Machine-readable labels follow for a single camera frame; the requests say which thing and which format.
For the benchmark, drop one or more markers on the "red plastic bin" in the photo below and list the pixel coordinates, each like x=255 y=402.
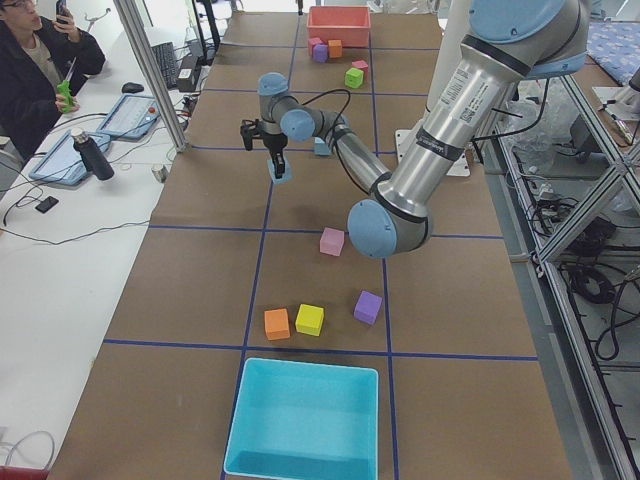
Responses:
x=349 y=24

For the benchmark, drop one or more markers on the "pink foam block near red bin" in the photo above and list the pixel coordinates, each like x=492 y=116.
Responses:
x=312 y=42

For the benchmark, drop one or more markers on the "dark pink foam block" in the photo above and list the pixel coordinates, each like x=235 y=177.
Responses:
x=362 y=66

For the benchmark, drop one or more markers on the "small metal cylinder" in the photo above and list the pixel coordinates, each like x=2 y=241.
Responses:
x=160 y=173

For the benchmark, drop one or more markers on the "black smartphone on desk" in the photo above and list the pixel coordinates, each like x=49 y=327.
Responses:
x=46 y=204

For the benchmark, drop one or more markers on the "black water bottle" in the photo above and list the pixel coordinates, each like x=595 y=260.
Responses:
x=91 y=155

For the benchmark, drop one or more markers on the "seated person in black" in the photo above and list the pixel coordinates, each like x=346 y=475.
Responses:
x=37 y=54

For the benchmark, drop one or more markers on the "near blue teach pendant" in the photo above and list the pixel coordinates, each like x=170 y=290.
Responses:
x=63 y=165

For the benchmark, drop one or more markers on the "far blue teach pendant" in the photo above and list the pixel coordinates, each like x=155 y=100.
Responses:
x=131 y=118

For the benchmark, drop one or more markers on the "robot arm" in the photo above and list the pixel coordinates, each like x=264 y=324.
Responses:
x=501 y=43

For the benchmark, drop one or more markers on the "aluminium frame post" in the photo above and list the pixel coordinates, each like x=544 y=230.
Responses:
x=136 y=34

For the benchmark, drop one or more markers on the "purple foam block near red bin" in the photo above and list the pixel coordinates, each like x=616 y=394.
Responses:
x=320 y=53

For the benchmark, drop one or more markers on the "yellow foam block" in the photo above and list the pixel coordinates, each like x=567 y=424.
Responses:
x=309 y=319

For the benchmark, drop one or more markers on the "light pink foam block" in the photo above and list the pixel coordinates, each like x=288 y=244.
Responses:
x=332 y=241

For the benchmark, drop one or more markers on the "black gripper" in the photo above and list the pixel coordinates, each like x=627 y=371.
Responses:
x=274 y=143

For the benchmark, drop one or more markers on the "orange foam block near blue bin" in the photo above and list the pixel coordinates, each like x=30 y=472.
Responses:
x=276 y=324

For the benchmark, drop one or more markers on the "purple foam block near blue bin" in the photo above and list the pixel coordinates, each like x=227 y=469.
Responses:
x=367 y=307

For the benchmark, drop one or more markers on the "blue teach pendant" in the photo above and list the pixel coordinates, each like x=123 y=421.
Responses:
x=63 y=165
x=131 y=118

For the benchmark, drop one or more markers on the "green foam block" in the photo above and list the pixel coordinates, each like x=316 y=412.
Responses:
x=354 y=78

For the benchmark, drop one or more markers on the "orange foam block near red bin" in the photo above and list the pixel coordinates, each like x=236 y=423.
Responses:
x=335 y=48

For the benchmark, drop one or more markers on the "black computer mouse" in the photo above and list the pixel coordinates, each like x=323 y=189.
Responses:
x=132 y=88

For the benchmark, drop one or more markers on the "green handled tool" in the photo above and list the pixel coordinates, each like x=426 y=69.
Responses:
x=64 y=94

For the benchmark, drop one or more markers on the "black keyboard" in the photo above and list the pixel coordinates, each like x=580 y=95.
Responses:
x=166 y=60

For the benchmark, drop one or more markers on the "light blue plastic bin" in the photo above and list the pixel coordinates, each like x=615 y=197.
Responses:
x=299 y=420

